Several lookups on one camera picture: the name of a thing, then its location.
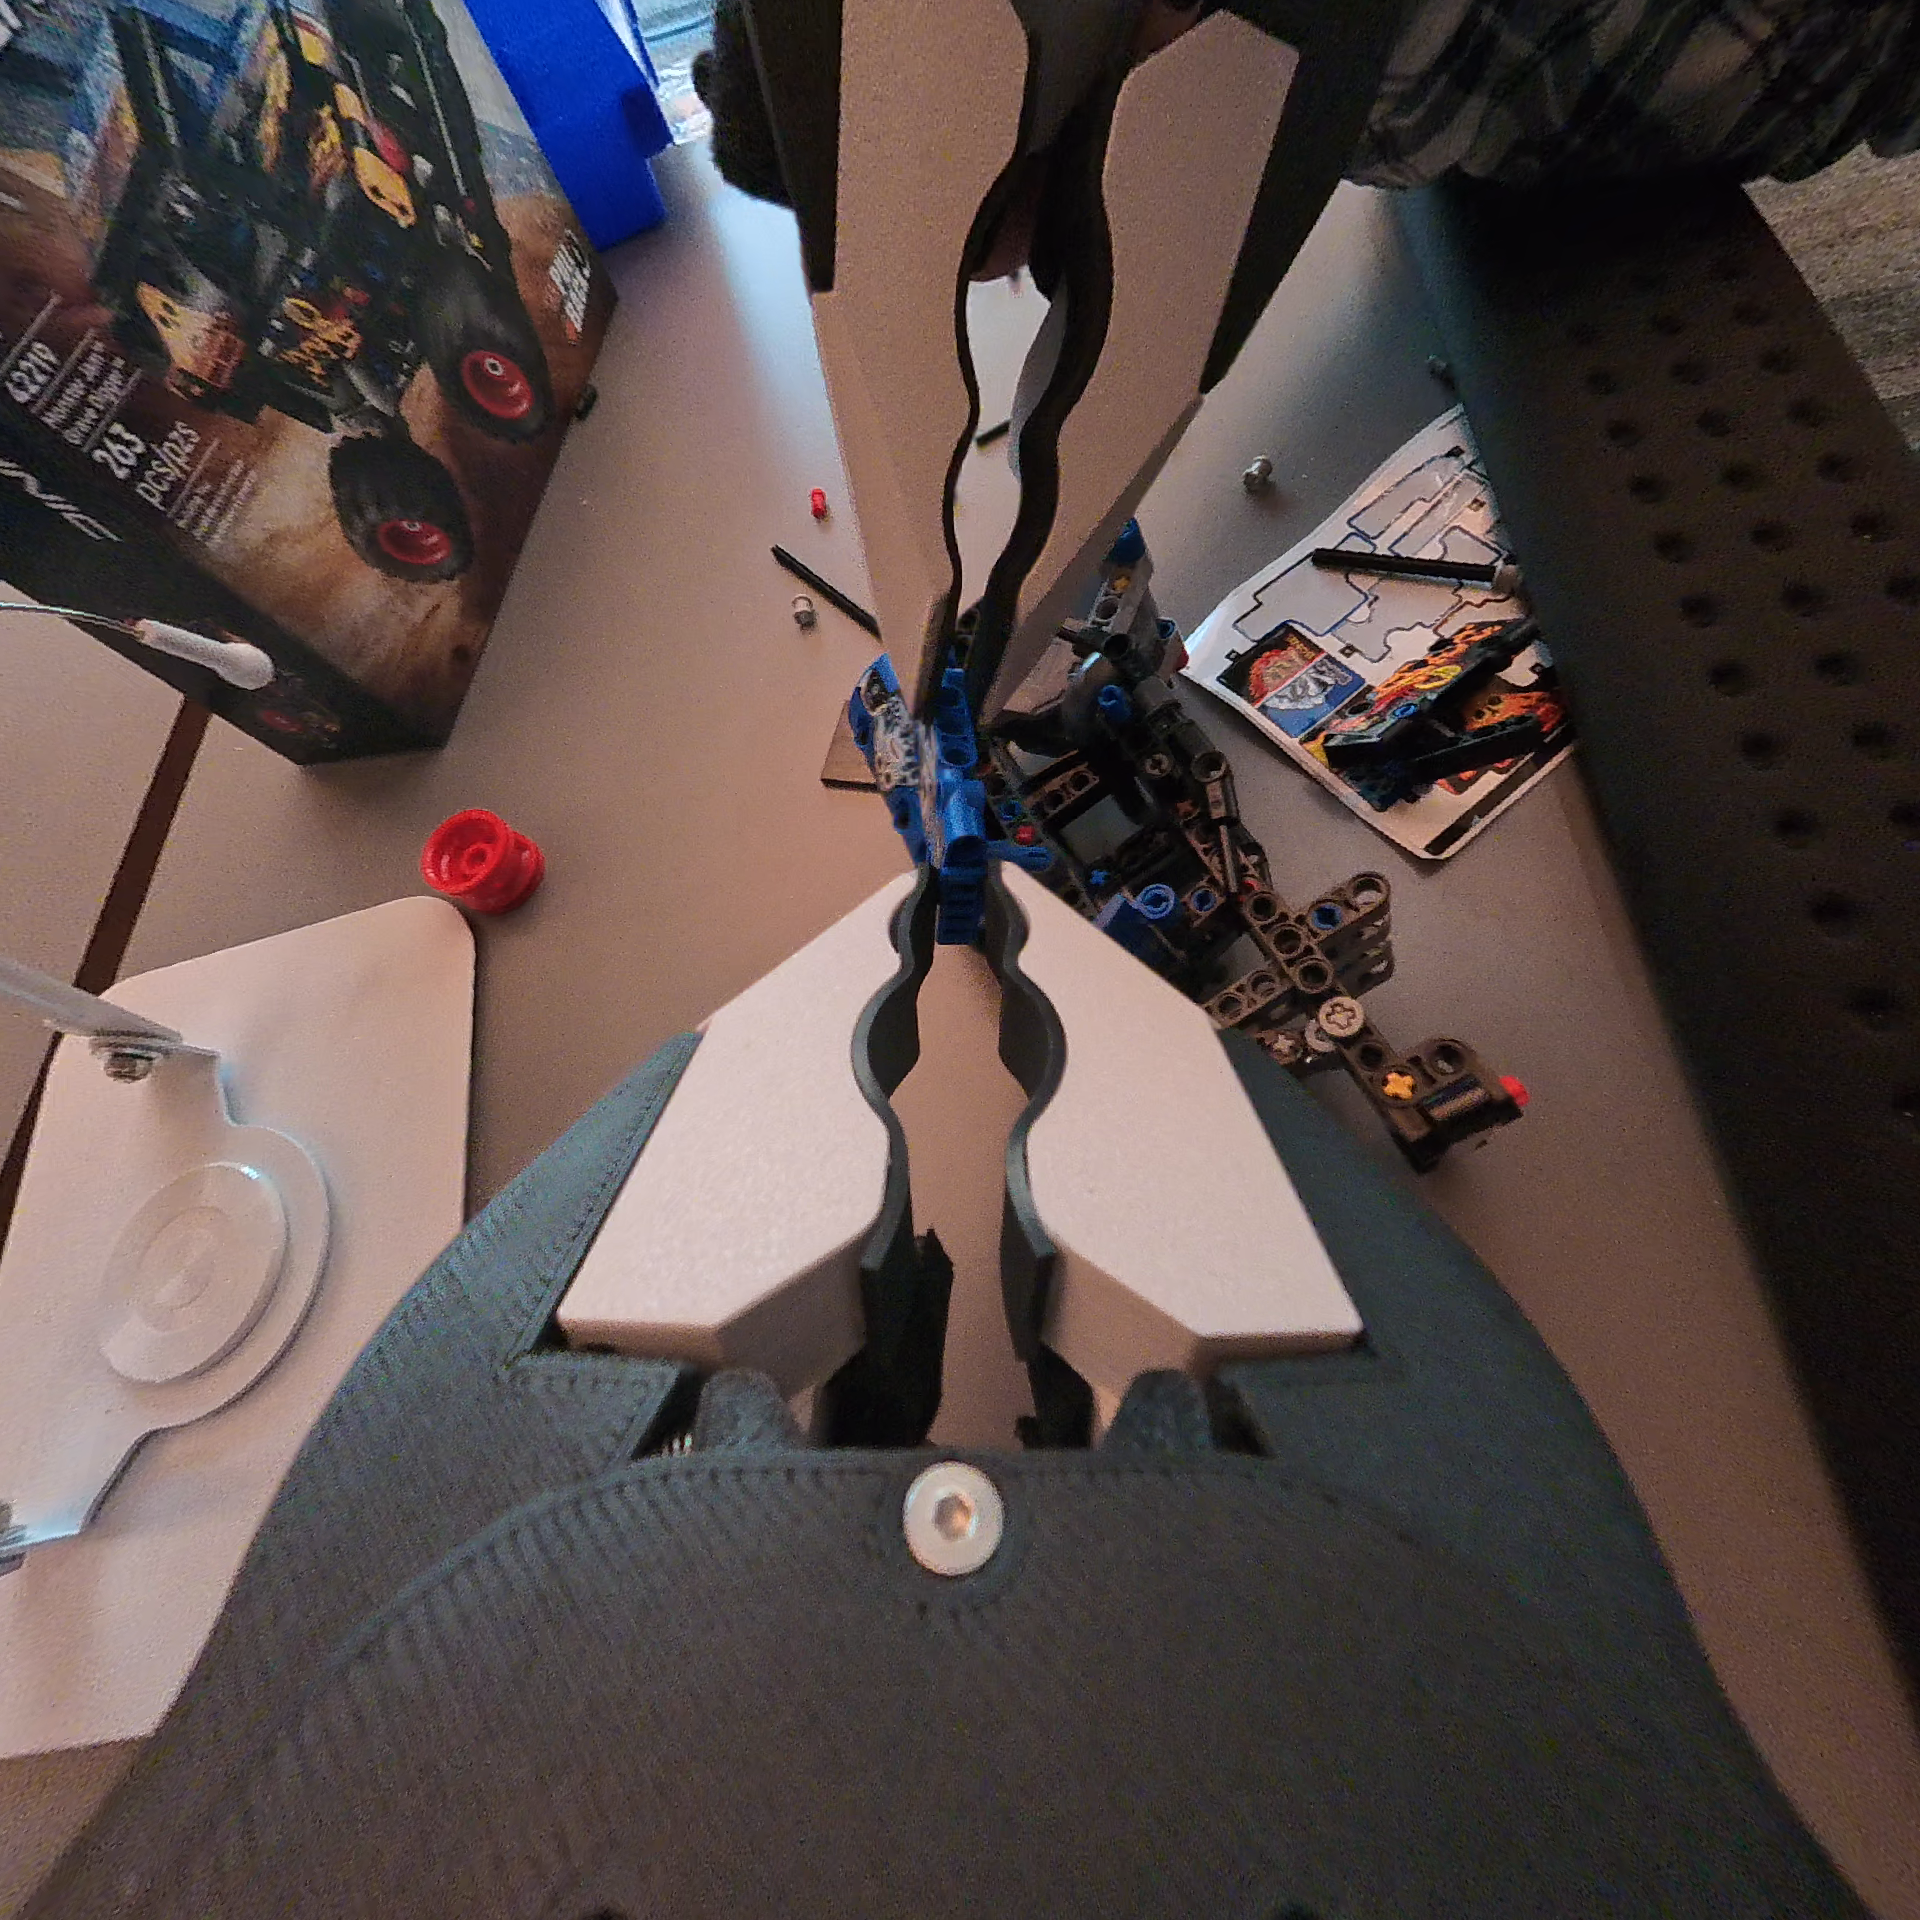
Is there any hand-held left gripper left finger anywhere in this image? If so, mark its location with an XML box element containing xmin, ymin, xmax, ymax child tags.
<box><xmin>555</xmin><ymin>870</ymin><xmax>953</xmax><ymax>1450</ymax></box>

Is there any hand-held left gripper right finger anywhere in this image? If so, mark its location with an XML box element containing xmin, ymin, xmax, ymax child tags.
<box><xmin>983</xmin><ymin>861</ymin><xmax>1368</xmax><ymax>1450</ymax></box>

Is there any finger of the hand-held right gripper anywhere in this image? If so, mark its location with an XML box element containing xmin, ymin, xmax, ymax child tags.
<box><xmin>972</xmin><ymin>17</ymin><xmax>1304</xmax><ymax>722</ymax></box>
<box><xmin>813</xmin><ymin>0</ymin><xmax>1040</xmax><ymax>706</ymax></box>

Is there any black blue brick truck model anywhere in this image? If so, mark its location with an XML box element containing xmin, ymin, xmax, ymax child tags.
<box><xmin>960</xmin><ymin>516</ymin><xmax>1529</xmax><ymax>1175</ymax></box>

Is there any long black axle grey end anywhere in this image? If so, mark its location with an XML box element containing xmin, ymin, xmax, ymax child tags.
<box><xmin>1312</xmin><ymin>546</ymin><xmax>1517</xmax><ymax>589</ymax></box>

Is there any blue brick assembly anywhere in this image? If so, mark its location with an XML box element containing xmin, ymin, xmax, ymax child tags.
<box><xmin>848</xmin><ymin>655</ymin><xmax>1056</xmax><ymax>950</ymax></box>

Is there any black skull sticker panel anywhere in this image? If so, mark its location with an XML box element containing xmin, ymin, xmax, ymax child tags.
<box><xmin>1320</xmin><ymin>622</ymin><xmax>1568</xmax><ymax>797</ymax></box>

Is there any person's right forearm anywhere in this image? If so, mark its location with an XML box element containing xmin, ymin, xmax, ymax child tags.
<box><xmin>1351</xmin><ymin>0</ymin><xmax>1920</xmax><ymax>189</ymax></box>

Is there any person's right hand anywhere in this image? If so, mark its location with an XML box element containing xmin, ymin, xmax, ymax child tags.
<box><xmin>983</xmin><ymin>158</ymin><xmax>1056</xmax><ymax>287</ymax></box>

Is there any blue storage bin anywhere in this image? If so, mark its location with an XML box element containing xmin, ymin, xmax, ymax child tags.
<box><xmin>465</xmin><ymin>0</ymin><xmax>677</xmax><ymax>253</ymax></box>

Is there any sticker sheet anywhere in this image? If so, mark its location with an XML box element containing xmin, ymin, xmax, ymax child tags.
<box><xmin>1184</xmin><ymin>402</ymin><xmax>1575</xmax><ymax>861</ymax></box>

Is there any white book stand base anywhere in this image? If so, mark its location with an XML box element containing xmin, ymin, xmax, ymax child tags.
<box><xmin>0</xmin><ymin>897</ymin><xmax>481</xmax><ymax>1759</ymax></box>

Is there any red wheel hub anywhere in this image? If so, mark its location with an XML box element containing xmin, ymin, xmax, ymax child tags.
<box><xmin>421</xmin><ymin>809</ymin><xmax>546</xmax><ymax>915</ymax></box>

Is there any monster truck set box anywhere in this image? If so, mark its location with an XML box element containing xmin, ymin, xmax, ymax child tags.
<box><xmin>0</xmin><ymin>0</ymin><xmax>620</xmax><ymax>769</ymax></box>

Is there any black dotted mat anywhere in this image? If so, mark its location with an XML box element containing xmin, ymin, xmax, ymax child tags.
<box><xmin>1388</xmin><ymin>181</ymin><xmax>1920</xmax><ymax>1653</ymax></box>

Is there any wire page holder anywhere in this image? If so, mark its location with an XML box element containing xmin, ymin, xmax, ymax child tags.
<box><xmin>0</xmin><ymin>599</ymin><xmax>277</xmax><ymax>693</ymax></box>

